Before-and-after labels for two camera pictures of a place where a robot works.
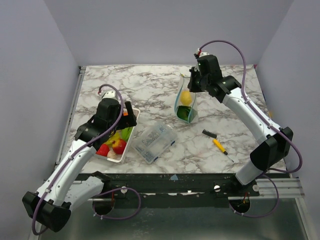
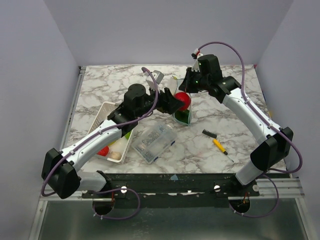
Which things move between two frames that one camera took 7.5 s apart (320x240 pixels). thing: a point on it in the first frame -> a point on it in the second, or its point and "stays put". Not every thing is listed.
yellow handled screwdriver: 220,147 stays put
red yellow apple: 118,146 -> 184,97
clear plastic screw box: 153,140 stays put
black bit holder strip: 209,134 stays put
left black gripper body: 128,121 -> 161,103
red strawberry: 103,150 stays put
